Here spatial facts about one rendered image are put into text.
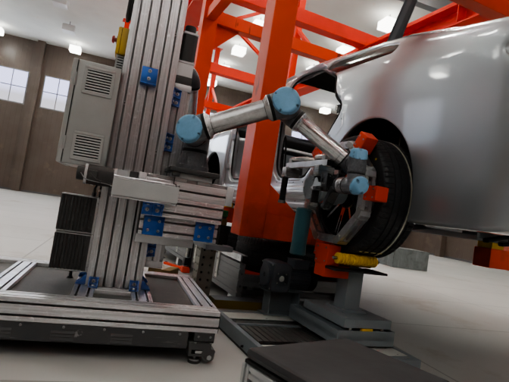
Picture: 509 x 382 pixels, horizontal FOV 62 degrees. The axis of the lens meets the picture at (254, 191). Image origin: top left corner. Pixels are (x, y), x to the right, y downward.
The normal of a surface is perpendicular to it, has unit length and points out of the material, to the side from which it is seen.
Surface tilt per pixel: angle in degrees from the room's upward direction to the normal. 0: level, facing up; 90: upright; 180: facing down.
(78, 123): 90
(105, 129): 90
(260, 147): 90
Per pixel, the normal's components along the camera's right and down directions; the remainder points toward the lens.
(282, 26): 0.39, 0.02
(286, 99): 0.07, -0.09
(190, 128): -0.18, -0.02
